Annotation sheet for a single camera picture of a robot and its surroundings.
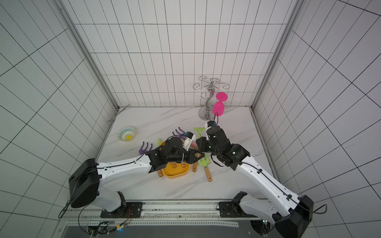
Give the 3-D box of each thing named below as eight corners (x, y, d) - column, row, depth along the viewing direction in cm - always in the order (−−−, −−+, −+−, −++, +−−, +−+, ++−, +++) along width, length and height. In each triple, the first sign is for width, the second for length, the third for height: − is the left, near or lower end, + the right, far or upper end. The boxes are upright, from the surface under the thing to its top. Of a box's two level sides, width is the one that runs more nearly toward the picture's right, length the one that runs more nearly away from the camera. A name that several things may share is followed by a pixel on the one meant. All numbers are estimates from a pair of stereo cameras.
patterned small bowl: (118, 141, 102) (115, 137, 98) (123, 130, 108) (120, 126, 104) (134, 141, 102) (131, 137, 98) (137, 130, 108) (135, 126, 104)
